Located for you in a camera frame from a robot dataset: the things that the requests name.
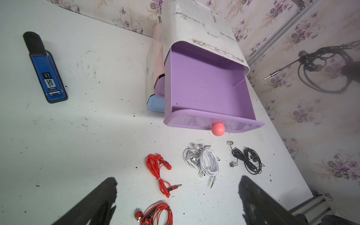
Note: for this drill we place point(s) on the red earphones lower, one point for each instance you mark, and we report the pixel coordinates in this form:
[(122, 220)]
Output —
[(153, 214)]

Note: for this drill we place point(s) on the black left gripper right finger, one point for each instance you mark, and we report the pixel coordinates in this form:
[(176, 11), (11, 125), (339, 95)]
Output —
[(261, 209)]

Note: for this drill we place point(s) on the white drawer cabinet shell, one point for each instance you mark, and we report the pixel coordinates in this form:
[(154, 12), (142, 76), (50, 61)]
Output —
[(192, 23)]

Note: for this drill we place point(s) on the white earphones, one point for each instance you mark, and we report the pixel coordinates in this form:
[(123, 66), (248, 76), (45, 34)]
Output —
[(203, 158)]

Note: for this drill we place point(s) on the purple top drawer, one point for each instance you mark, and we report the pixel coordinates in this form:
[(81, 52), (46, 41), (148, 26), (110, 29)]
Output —
[(202, 90)]

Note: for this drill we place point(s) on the purple middle drawer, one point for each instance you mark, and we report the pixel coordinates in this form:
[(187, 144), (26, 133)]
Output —
[(159, 86)]

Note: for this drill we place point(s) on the red earphones upper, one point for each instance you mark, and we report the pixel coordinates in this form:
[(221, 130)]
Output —
[(154, 164)]

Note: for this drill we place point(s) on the purple drawer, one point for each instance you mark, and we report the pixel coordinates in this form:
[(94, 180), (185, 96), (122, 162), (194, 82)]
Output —
[(202, 90), (159, 86)]

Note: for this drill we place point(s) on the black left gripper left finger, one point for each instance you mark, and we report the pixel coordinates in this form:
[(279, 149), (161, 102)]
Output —
[(96, 208)]

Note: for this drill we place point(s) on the blue bottom drawer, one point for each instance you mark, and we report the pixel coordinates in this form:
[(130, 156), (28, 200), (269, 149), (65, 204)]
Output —
[(156, 104)]

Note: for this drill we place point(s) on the pink top drawer knob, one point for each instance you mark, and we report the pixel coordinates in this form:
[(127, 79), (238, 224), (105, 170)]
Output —
[(218, 129)]

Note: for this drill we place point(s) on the blue black stapler box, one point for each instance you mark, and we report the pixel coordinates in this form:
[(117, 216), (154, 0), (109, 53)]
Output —
[(45, 68)]

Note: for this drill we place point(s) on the red earphones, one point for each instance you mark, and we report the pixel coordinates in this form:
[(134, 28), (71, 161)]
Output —
[(154, 164), (153, 214)]

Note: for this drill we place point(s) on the black earphones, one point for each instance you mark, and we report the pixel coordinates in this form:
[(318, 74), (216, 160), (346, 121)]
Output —
[(332, 60), (249, 157)]

